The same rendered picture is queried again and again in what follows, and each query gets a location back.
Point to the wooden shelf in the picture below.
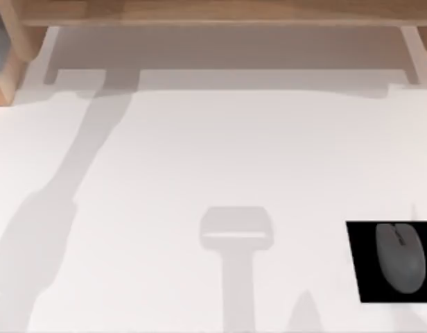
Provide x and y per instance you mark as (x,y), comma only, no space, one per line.
(220,14)

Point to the black mouse pad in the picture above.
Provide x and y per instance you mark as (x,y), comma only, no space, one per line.
(362,263)

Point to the grey computer mouse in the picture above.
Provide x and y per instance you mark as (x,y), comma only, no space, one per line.
(402,263)

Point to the wooden cabinet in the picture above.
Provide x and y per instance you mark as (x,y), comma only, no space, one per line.
(7,52)

